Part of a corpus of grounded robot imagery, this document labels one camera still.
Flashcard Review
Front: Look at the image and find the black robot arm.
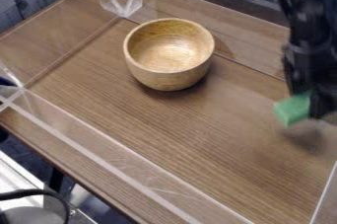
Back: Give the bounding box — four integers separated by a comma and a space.
276, 0, 337, 124

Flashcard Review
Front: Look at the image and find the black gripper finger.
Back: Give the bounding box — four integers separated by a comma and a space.
310, 89, 337, 119
283, 57, 312, 96

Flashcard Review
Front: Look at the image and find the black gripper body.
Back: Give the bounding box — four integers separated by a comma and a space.
283, 38, 337, 86

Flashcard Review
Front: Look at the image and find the black table leg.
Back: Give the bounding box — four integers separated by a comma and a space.
50, 168, 64, 192

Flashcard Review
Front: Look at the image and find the grey metal base plate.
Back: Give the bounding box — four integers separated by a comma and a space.
0, 203, 98, 224

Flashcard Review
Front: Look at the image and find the black cable loop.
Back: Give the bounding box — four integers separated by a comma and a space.
0, 188, 71, 224

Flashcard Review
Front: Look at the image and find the green rectangular block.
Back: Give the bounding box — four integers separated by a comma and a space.
275, 93, 311, 127

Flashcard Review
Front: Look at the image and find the clear acrylic front barrier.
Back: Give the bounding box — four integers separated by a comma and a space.
0, 65, 255, 224

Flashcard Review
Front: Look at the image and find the clear acrylic corner bracket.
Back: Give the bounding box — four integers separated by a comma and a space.
99, 0, 143, 19

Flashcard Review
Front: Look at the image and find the light wooden bowl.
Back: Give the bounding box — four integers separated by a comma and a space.
123, 18, 215, 91

